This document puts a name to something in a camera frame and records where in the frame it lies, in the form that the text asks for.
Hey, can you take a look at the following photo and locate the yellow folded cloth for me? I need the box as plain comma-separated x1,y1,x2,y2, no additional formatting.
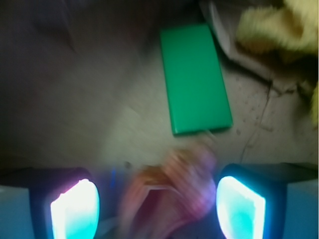
235,0,319,130

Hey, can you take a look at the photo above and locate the green rectangular block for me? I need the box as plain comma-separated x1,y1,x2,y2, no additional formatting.
160,24,233,135

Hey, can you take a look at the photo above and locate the brown spiral sea shell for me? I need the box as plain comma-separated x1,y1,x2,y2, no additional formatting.
117,142,217,239

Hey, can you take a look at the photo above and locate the crumpled brown paper bag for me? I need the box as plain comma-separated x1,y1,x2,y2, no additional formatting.
0,0,319,171

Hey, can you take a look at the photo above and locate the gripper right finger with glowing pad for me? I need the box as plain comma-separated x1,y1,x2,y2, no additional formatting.
216,163,319,239

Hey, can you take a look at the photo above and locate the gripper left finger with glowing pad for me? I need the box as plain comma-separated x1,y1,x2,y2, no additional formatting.
0,168,100,239

